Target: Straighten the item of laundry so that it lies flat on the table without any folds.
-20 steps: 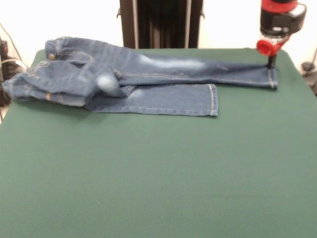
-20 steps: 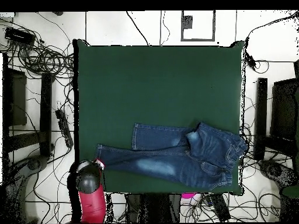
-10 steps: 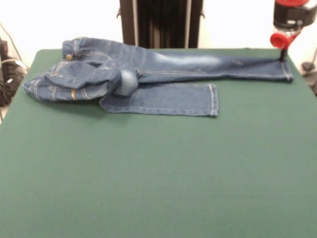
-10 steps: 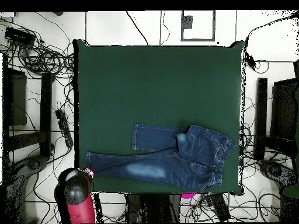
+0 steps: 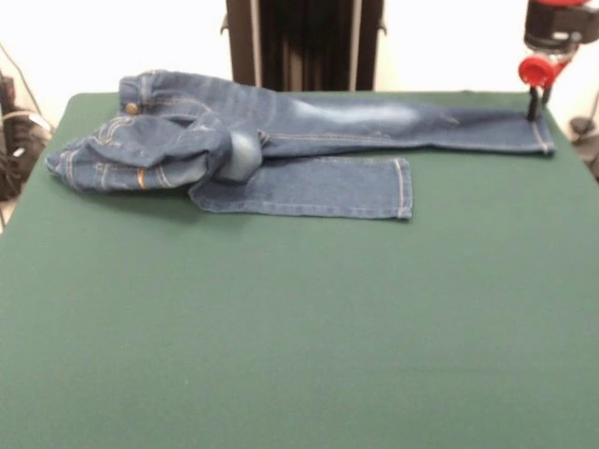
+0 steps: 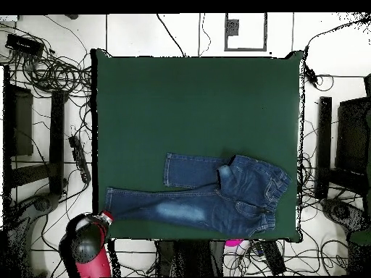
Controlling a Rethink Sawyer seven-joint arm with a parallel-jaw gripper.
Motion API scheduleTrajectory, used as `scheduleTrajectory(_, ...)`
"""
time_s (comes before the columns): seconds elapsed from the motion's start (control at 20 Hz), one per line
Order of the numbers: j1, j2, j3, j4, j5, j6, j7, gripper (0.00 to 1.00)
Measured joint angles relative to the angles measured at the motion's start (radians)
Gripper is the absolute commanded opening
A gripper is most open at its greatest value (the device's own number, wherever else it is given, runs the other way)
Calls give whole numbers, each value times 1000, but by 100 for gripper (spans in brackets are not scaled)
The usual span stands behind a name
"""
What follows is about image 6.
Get blue denim jeans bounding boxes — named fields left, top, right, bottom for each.
left=104, top=152, right=293, bottom=238

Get dark flat panel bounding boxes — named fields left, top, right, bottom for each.
left=11, top=86, right=35, bottom=157
left=335, top=96, right=371, bottom=174

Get grey tripod base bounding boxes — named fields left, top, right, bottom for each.
left=5, top=191, right=62, bottom=277
left=320, top=197, right=371, bottom=235

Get white plastic object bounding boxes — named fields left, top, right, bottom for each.
left=222, top=240, right=251, bottom=276

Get dark green table cloth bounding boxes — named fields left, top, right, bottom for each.
left=90, top=48, right=304, bottom=243

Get wide black power strip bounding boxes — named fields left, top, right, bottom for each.
left=259, top=240, right=288, bottom=277

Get black electronics box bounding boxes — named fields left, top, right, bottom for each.
left=5, top=33, right=45, bottom=56

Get dark grey square plate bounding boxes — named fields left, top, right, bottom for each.
left=225, top=19, right=241, bottom=36

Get green round object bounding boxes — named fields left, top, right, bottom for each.
left=348, top=229, right=371, bottom=248

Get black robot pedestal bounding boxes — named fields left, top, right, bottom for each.
left=156, top=240, right=225, bottom=277

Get black stand frame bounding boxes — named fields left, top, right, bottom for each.
left=314, top=96, right=371, bottom=201
left=2, top=65, right=66, bottom=203

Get tangled black cables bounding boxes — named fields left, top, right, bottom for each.
left=296, top=118, right=363, bottom=276
left=5, top=49, right=93, bottom=101

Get long black cable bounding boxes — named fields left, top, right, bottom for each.
left=156, top=13, right=187, bottom=58

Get grey square floor frame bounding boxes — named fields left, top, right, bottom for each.
left=224, top=12, right=268, bottom=52

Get black cable with plug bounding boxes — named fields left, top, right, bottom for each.
left=303, top=15, right=371, bottom=89

